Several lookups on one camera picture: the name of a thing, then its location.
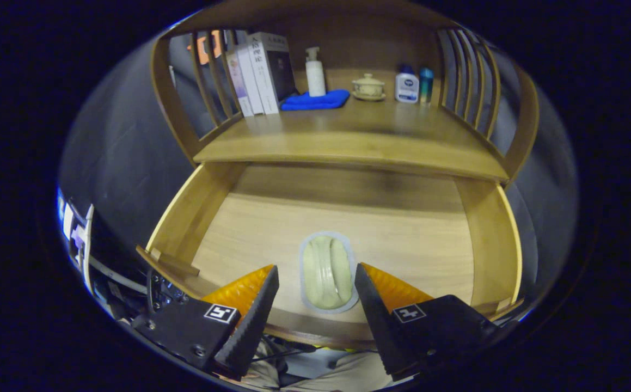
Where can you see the blue cloth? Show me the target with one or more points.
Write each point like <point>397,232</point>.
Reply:
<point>315,102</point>

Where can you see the white pump bottle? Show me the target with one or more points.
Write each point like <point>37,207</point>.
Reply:
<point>315,79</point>

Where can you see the grey book with portrait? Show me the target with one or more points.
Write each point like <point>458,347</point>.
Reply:
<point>280,71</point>

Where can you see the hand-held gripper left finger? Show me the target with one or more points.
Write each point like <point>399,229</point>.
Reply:
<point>252,326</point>

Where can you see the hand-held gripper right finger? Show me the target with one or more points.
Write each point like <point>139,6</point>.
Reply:
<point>380,326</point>

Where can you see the teal bottle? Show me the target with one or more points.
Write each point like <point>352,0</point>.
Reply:
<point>426,84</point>

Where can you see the lidded tea cup with saucer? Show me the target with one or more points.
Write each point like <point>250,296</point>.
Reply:
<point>368,87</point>

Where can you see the white lotion bottle blue cap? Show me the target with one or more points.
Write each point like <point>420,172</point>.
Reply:
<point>406,87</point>

